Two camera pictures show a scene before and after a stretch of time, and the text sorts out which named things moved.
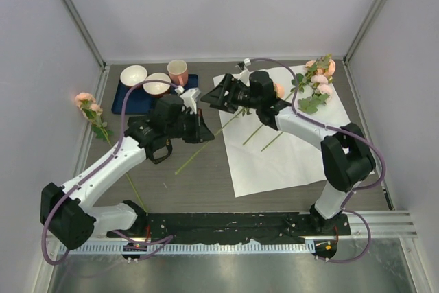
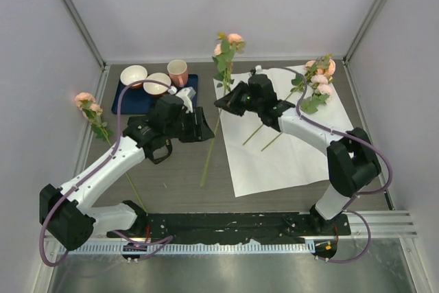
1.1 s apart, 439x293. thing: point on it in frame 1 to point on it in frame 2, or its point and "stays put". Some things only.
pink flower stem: (279, 92) to (226, 49)
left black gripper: (201, 132) stays put
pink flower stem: (320, 90) stays put
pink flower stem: (325, 65) stays put
